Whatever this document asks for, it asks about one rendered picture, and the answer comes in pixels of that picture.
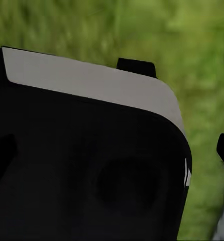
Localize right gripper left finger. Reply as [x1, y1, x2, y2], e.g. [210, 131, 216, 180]
[0, 134, 18, 180]

